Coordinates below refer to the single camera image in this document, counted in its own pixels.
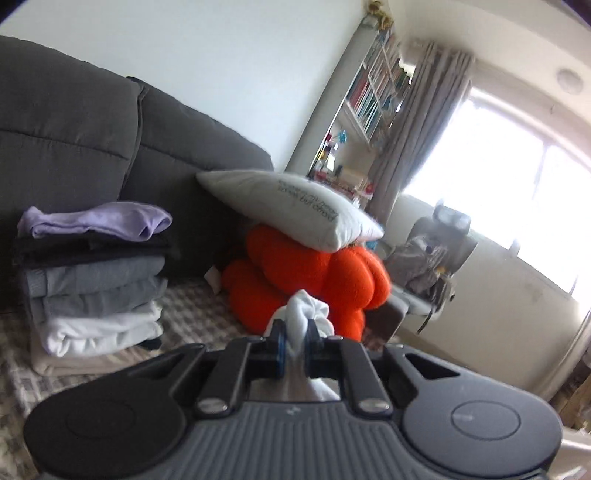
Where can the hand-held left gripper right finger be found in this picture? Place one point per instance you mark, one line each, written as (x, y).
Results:
(313, 346)

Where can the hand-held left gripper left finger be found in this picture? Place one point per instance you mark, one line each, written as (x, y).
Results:
(278, 346)

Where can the white t-shirt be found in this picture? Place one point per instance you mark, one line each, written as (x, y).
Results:
(300, 314)

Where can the stack of folded clothes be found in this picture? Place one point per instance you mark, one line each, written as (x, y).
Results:
(92, 286)

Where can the grey white quilted blanket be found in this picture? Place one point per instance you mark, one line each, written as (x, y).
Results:
(198, 314)

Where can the white pillow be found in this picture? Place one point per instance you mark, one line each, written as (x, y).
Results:
(286, 207)

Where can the white office chair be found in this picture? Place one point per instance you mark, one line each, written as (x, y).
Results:
(459, 240)

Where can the grey curtain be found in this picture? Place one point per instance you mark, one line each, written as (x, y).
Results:
(415, 138)

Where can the window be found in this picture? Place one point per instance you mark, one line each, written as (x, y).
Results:
(498, 184)

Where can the white bookshelf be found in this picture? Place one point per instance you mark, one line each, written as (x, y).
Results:
(369, 92)

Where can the dark grey sofa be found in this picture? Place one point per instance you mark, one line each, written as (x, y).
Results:
(69, 115)

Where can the round ceiling lamp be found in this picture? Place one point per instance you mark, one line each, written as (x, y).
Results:
(571, 81)

